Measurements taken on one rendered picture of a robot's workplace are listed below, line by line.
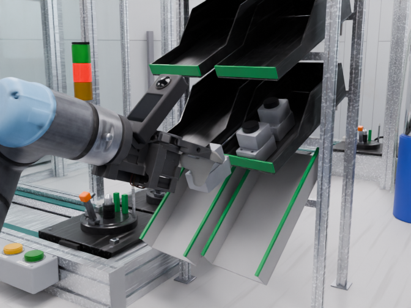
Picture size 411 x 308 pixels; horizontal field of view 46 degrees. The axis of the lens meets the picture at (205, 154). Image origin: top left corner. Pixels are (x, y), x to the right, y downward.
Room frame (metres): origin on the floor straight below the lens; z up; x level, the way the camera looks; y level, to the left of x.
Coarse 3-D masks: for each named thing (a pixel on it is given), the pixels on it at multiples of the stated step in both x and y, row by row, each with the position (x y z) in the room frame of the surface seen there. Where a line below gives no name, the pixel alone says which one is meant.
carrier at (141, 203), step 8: (144, 192) 1.40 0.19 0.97; (152, 192) 1.34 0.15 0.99; (120, 200) 1.32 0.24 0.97; (128, 200) 1.32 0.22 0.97; (136, 200) 1.32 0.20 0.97; (144, 200) 1.32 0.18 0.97; (152, 200) 1.29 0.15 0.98; (160, 200) 1.28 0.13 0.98; (128, 208) 1.27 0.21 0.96; (136, 208) 1.26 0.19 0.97; (144, 208) 1.25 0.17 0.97; (152, 208) 1.25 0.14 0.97
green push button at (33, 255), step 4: (28, 252) 0.96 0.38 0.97; (32, 252) 0.96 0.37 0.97; (36, 252) 0.96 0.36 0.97; (40, 252) 0.96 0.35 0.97; (24, 256) 0.94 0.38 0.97; (28, 256) 0.94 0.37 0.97; (32, 256) 0.94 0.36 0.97; (36, 256) 0.94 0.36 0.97; (40, 256) 0.94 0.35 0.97; (28, 260) 0.93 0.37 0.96; (32, 260) 0.93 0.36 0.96; (36, 260) 0.94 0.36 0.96
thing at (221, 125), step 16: (208, 80) 1.08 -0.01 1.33; (224, 80) 1.12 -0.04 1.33; (240, 80) 1.12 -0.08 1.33; (256, 80) 1.00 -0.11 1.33; (192, 96) 1.04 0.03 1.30; (208, 96) 1.08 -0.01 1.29; (224, 96) 1.12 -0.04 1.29; (240, 96) 0.96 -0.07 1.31; (192, 112) 1.04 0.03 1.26; (208, 112) 1.06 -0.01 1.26; (224, 112) 1.04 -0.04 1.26; (240, 112) 0.96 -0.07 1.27; (176, 128) 1.01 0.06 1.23; (192, 128) 1.01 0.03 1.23; (208, 128) 0.99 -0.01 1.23; (224, 128) 0.93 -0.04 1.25
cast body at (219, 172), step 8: (200, 144) 0.76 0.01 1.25; (208, 144) 0.75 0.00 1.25; (216, 144) 0.77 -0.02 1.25; (224, 160) 0.77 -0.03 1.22; (216, 168) 0.75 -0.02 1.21; (224, 168) 0.77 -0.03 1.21; (208, 176) 0.74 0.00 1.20; (216, 176) 0.75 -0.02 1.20; (224, 176) 0.77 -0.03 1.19; (192, 184) 0.76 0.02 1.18; (208, 184) 0.74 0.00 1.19; (216, 184) 0.75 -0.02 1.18; (208, 192) 0.74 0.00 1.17
